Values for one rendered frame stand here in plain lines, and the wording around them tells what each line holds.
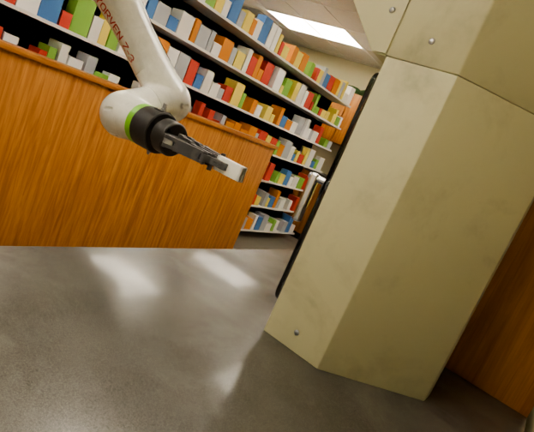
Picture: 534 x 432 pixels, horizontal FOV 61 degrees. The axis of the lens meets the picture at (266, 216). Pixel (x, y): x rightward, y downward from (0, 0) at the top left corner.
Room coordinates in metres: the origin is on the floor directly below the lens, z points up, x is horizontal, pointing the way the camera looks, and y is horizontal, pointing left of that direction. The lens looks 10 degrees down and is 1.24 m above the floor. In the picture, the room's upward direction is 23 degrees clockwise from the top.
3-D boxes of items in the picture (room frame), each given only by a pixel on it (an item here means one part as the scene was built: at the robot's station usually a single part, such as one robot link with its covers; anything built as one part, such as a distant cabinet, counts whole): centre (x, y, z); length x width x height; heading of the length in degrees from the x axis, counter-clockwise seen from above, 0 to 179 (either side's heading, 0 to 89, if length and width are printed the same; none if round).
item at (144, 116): (1.00, 0.30, 1.15); 0.09 x 0.06 x 0.12; 148
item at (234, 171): (0.88, 0.10, 1.15); 0.07 x 0.01 x 0.03; 58
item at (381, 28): (0.88, -0.10, 1.46); 0.32 x 0.11 x 0.10; 149
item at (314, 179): (0.78, -0.06, 1.17); 0.05 x 0.03 x 0.10; 58
